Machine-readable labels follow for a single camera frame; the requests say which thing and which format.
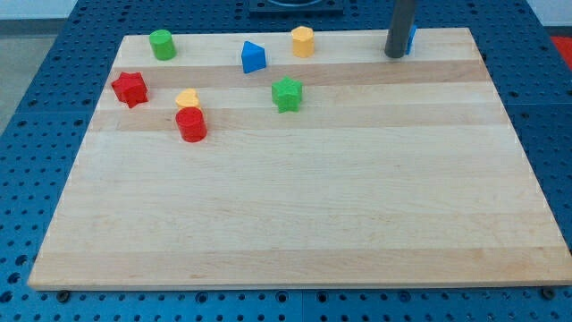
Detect red star block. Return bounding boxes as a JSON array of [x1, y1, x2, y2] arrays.
[[111, 72, 148, 108]]

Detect yellow hexagon block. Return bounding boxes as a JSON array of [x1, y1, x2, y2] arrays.
[[291, 26, 315, 58]]

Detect yellow heart block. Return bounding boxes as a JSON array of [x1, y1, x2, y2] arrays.
[[175, 89, 201, 109]]

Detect green star block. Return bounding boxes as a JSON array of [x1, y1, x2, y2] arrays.
[[272, 76, 303, 114]]

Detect red cylinder block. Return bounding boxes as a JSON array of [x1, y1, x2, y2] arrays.
[[175, 107, 207, 142]]

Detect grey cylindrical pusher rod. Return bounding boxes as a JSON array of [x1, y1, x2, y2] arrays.
[[384, 0, 417, 59]]

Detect blue triangle block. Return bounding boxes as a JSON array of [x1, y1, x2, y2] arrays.
[[240, 41, 266, 73]]

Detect green cylinder block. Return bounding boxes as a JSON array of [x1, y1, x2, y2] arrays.
[[148, 30, 177, 61]]

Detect wooden board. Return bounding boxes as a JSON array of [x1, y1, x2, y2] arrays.
[[28, 28, 571, 291]]

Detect blue block behind pole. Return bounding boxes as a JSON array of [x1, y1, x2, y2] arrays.
[[405, 24, 417, 55]]

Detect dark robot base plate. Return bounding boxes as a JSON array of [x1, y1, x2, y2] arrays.
[[248, 0, 345, 15]]

